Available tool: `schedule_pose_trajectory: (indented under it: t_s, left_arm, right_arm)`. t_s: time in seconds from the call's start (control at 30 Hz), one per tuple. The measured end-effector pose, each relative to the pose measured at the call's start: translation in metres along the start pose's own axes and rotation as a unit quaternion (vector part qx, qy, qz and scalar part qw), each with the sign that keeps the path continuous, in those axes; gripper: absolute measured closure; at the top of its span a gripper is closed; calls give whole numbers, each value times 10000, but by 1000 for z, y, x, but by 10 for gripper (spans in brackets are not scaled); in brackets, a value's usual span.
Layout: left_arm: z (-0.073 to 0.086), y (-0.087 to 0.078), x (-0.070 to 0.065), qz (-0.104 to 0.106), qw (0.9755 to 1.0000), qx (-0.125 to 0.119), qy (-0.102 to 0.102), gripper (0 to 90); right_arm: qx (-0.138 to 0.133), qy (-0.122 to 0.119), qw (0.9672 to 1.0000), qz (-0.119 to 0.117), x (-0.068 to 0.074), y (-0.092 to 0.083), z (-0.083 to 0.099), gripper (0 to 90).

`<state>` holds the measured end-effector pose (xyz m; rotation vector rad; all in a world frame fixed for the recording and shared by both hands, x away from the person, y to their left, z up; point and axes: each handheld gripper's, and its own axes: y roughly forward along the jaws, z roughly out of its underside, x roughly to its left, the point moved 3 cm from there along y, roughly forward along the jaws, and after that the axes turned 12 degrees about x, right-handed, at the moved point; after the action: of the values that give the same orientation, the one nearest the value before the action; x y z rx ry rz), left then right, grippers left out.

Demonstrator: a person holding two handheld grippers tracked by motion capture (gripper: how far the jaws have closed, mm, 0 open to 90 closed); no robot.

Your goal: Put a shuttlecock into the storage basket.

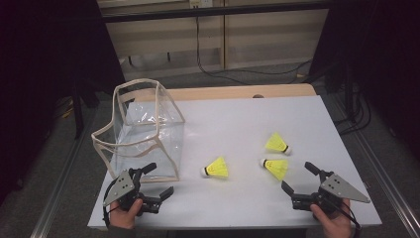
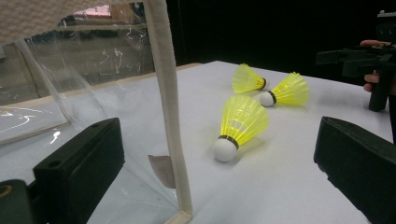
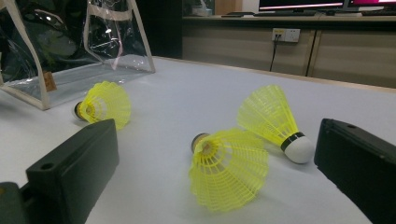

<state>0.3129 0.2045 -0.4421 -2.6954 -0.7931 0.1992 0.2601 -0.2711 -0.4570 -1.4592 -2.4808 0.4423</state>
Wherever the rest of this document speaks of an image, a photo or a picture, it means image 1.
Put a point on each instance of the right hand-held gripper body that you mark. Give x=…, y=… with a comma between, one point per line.
x=340, y=188

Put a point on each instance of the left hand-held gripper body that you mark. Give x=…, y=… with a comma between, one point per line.
x=120, y=188

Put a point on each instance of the clear plastic bag beige trim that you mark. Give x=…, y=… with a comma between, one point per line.
x=148, y=148

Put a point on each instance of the yellow shuttlecock white cork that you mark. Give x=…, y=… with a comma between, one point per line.
x=277, y=167
x=275, y=143
x=218, y=168

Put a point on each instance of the person's left hand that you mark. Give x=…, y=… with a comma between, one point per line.
x=124, y=218

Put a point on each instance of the person's right hand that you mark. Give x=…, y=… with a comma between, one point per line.
x=333, y=224

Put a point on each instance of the black stand leg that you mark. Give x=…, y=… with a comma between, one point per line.
x=78, y=115

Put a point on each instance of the small brown round knob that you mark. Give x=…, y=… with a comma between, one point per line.
x=258, y=96

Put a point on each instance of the beige wooden cabinet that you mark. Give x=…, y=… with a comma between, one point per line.
x=264, y=39

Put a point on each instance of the black curtain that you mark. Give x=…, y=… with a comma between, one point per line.
x=389, y=49
x=39, y=49

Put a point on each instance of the aluminium floor rail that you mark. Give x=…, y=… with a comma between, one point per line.
x=401, y=198
x=49, y=218

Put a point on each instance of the white wall socket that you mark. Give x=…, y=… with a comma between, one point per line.
x=201, y=3

